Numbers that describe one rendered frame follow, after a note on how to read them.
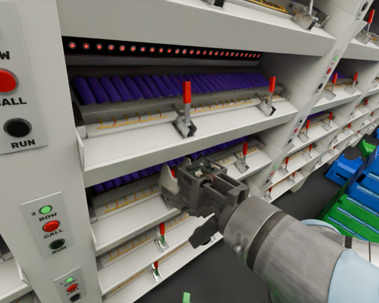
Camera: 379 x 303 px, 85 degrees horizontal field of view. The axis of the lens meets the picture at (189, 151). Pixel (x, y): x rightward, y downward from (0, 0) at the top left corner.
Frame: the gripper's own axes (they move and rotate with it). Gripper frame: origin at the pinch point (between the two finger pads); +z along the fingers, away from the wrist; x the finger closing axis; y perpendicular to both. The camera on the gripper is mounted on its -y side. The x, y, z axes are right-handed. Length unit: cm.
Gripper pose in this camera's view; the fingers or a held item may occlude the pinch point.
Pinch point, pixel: (167, 175)
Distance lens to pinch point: 47.1
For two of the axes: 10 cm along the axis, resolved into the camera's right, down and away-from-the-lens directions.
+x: -7.7, 2.4, -5.9
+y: 0.4, -9.1, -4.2
